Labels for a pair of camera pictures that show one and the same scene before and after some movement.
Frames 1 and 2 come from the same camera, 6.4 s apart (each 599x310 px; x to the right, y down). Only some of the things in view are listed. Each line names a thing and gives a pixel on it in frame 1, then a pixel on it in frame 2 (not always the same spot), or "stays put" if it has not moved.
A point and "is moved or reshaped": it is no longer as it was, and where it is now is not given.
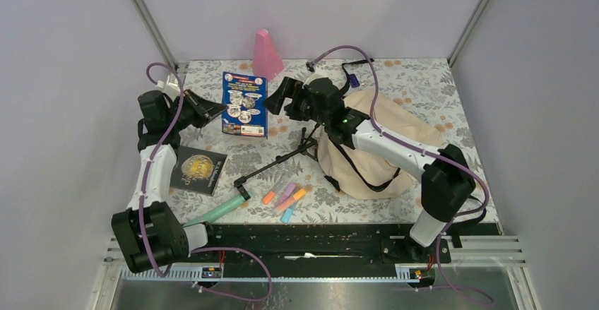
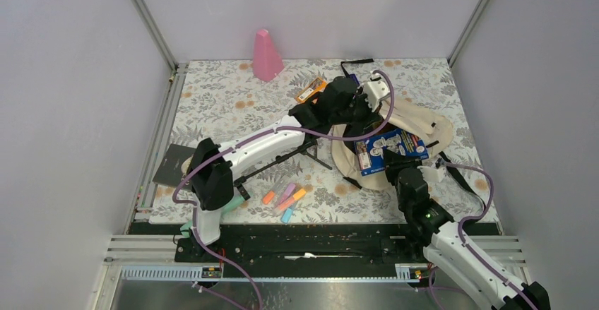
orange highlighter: [268, 197] stays put
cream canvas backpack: [358, 173] is moved or reshaped
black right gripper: [289, 89] to [395, 162]
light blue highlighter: [287, 215] stays put
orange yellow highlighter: [299, 194] stays put
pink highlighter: [287, 193] stays put
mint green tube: [215, 211] stays put
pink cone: [266, 61] stays put
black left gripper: [204, 109] to [369, 118]
